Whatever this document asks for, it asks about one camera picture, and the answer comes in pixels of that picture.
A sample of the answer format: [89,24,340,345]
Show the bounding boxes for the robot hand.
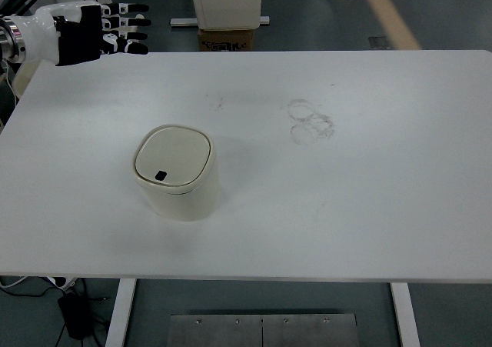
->
[15,0,152,68]

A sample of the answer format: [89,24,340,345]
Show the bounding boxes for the cream plastic trash bin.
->
[131,122,220,223]

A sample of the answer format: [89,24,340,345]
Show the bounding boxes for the grey metal base bar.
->
[170,15,271,28]

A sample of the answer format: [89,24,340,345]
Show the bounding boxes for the brown cardboard box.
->
[197,28,255,52]

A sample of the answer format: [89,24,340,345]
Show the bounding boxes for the white power strip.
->
[48,276,76,289]

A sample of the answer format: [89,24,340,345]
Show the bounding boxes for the white table leg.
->
[105,279,138,347]
[389,282,422,347]

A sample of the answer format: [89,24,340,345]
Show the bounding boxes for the black power adapter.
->
[56,292,94,341]

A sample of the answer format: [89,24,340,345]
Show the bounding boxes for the grey floor socket plate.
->
[367,35,391,50]

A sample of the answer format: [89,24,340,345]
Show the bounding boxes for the grey metal plate with screws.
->
[168,313,361,347]

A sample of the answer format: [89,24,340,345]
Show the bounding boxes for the thin white cable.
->
[2,60,19,104]

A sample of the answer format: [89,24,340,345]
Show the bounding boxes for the white pedestal cabinet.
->
[187,0,263,30]

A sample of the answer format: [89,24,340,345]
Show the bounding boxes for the white power cable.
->
[0,276,28,291]

